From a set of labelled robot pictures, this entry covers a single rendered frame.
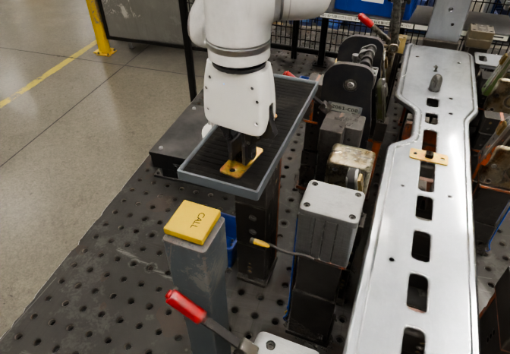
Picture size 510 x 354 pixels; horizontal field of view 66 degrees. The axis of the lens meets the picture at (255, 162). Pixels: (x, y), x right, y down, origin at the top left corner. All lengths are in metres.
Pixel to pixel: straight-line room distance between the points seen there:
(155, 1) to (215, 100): 3.03
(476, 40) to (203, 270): 1.30
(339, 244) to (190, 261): 0.25
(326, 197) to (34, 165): 2.32
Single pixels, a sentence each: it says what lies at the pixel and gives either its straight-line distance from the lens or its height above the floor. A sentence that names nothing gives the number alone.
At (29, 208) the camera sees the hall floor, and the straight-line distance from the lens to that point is 2.50.
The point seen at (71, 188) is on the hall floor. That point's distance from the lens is 2.52.
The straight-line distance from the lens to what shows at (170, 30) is 3.63.
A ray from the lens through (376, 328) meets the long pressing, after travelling 0.67.
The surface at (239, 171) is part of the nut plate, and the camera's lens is 0.62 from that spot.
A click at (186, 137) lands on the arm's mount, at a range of 1.33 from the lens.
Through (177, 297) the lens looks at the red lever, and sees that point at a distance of 0.52.
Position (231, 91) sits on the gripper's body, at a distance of 0.55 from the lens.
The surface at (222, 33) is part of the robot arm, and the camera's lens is 0.50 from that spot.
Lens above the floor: 1.57
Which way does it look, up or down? 40 degrees down
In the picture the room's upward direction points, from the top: straight up
